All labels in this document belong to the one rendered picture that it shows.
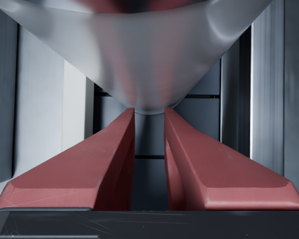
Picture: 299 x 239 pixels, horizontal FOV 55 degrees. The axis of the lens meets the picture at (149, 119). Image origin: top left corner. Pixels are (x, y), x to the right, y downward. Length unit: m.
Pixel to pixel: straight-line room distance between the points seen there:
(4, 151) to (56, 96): 0.06
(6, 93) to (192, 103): 0.14
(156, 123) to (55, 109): 0.10
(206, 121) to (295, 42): 0.11
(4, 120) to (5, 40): 0.06
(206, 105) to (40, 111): 0.13
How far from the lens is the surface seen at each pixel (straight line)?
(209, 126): 0.18
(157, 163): 0.18
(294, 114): 0.25
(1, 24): 0.24
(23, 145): 0.25
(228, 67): 0.19
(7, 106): 0.24
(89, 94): 0.16
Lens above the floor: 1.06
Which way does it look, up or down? 88 degrees down
